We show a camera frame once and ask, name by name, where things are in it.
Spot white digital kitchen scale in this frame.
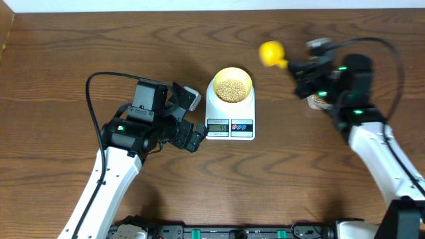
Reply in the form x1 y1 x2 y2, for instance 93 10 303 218
205 80 256 141

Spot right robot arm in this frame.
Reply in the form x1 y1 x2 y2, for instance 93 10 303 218
287 52 424 238

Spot clear plastic container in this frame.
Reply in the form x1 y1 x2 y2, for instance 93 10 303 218
307 94 333 111

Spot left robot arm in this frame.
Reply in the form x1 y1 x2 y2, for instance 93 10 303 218
59 80 208 238

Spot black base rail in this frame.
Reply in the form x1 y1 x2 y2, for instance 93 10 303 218
106 215 339 239

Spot soybeans pile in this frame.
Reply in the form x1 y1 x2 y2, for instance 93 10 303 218
311 94 327 104

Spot yellow plastic bowl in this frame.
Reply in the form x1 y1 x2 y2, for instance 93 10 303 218
212 67 253 100

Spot black right camera cable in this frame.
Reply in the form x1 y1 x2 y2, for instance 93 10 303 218
318 36 425 197

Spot yellow measuring scoop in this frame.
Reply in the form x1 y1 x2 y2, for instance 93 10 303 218
259 40 288 69

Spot soybeans in bowl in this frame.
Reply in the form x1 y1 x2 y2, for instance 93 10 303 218
216 78 247 103

